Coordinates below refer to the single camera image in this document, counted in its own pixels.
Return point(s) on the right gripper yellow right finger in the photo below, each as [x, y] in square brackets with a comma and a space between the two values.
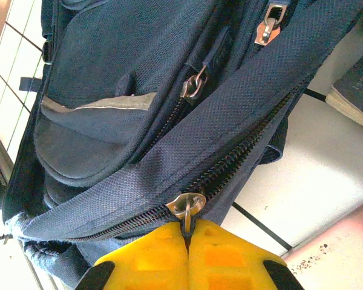
[230, 266]

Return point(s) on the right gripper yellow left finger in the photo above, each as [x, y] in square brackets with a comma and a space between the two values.
[145, 266]

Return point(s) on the navy blue backpack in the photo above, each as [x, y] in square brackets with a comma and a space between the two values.
[124, 60]

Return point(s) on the dark blue book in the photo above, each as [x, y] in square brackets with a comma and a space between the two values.
[357, 87]

